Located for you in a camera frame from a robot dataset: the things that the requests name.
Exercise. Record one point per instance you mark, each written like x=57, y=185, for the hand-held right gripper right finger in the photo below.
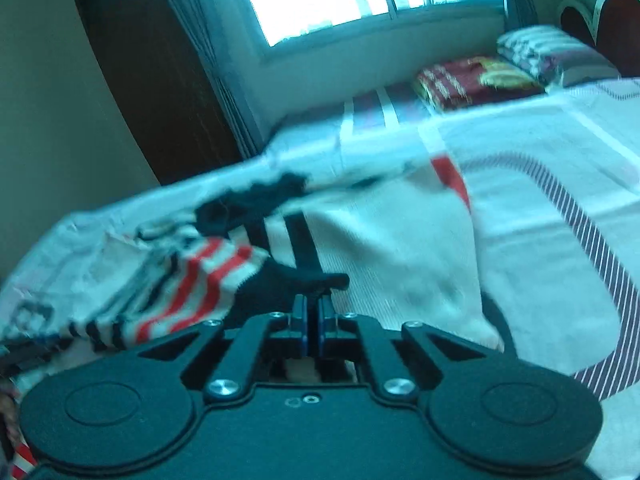
x=326, y=317

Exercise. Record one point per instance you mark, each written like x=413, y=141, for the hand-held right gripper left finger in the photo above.
x=300, y=317

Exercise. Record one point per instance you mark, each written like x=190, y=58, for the striped red white navy garment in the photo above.
x=210, y=270

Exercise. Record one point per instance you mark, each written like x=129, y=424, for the bed with striped sheet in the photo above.
x=370, y=110

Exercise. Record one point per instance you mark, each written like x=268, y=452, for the bed with patterned light sheet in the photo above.
x=530, y=240

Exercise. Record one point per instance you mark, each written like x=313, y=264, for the red printed pillow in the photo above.
x=475, y=82

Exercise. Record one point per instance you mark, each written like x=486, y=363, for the dark wooden door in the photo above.
x=150, y=75

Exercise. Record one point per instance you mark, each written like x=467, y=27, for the striped pillow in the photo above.
x=555, y=52

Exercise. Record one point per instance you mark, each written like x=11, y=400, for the dark red headboard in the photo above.
x=615, y=15

